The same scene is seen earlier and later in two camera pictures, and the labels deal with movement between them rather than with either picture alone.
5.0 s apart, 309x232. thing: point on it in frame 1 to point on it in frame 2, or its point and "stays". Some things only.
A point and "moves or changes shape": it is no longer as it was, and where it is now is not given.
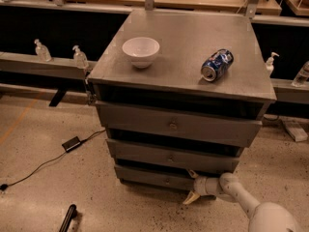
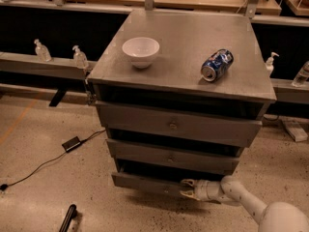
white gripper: x=200 y=187 to x=202 y=189
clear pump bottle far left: x=42 y=51 stays
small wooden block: x=295 y=130 stays
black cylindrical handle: x=70 y=215 stays
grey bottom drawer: x=173 y=178 moves or changes shape
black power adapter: x=71 y=144 stays
